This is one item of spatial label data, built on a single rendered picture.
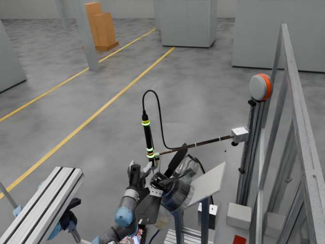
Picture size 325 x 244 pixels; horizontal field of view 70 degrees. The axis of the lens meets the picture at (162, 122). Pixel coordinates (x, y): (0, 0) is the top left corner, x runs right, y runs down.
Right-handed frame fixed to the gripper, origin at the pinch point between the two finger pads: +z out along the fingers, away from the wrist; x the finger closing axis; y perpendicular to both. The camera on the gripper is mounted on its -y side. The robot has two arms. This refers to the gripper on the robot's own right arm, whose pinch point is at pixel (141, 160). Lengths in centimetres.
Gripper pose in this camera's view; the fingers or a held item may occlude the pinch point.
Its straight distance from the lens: 128.8
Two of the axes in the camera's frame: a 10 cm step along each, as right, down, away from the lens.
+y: 0.8, 8.2, 5.7
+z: 1.8, -5.7, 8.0
